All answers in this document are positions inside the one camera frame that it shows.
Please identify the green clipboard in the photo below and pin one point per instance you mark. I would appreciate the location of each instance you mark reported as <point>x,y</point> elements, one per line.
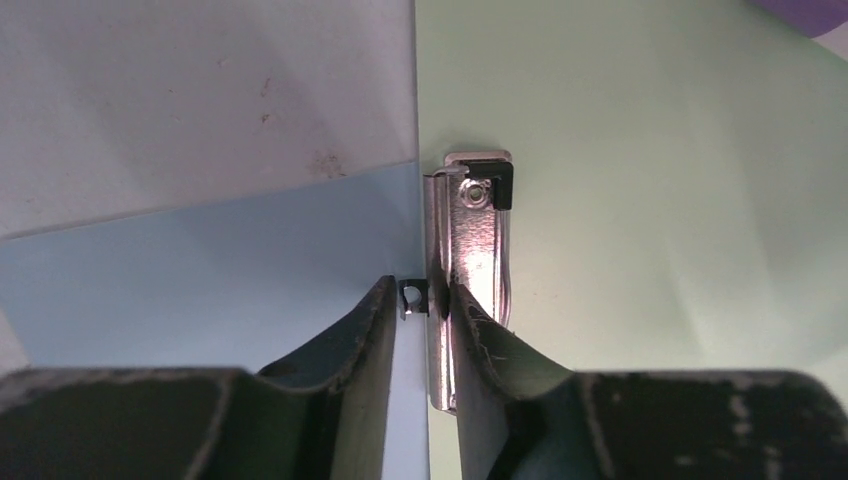
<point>680,177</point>

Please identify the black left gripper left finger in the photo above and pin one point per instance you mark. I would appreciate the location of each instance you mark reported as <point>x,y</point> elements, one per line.
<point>319,412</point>

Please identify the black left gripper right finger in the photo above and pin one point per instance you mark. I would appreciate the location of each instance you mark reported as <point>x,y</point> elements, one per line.
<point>521,415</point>

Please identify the blue clipboard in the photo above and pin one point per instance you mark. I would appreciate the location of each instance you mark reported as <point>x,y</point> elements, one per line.
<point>238,284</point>

